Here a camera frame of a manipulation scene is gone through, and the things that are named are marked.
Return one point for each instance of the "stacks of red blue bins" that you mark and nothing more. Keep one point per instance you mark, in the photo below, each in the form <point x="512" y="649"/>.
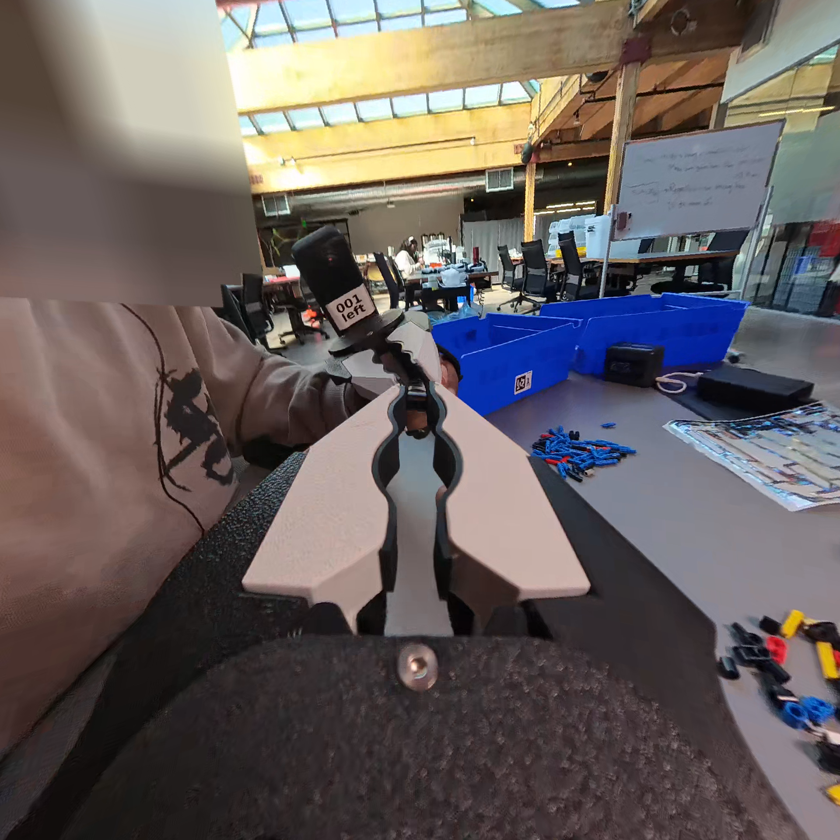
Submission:
<point x="823" y="239"/>

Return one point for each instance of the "black office chair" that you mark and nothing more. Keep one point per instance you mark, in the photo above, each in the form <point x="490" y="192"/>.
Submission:
<point x="254" y="302"/>
<point x="510" y="269"/>
<point x="537" y="269"/>
<point x="574" y="262"/>

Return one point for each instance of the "person's left forearm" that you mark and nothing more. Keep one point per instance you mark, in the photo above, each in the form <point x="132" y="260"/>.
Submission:
<point x="282" y="387"/>

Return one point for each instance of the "white wall vent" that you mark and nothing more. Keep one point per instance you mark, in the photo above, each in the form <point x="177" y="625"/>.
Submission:
<point x="499" y="180"/>
<point x="276" y="205"/>

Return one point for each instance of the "pile of mixed lego pieces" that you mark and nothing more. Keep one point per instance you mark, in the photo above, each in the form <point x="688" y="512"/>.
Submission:
<point x="797" y="715"/>

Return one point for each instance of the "pile of blue lego pins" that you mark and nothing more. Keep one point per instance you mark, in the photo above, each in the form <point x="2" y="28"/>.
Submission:
<point x="577" y="453"/>

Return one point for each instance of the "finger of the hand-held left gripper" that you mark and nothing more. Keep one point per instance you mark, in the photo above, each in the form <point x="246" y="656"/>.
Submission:
<point x="371" y="375"/>
<point x="420" y="348"/>

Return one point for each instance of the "lego sticker sheet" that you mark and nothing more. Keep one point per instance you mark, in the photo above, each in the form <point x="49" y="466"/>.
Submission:
<point x="774" y="459"/>

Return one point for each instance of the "flat black box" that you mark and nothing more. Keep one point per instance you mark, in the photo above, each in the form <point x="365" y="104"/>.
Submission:
<point x="754" y="387"/>

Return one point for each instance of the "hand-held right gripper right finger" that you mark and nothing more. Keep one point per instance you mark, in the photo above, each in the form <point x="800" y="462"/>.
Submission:
<point x="512" y="525"/>

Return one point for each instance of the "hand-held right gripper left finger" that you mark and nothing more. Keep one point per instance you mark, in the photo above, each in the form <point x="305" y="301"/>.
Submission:
<point x="321" y="525"/>

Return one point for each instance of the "whiteboard on stand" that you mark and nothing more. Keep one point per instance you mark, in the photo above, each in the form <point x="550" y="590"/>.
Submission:
<point x="695" y="177"/>

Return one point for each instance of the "small black box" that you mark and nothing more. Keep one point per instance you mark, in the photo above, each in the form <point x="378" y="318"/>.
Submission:
<point x="633" y="364"/>

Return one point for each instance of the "wooden post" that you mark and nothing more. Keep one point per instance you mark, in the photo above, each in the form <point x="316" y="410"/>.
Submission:
<point x="622" y="131"/>

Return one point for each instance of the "stack of white containers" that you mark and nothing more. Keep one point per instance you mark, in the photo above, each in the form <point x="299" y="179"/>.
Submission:
<point x="590" y="239"/>

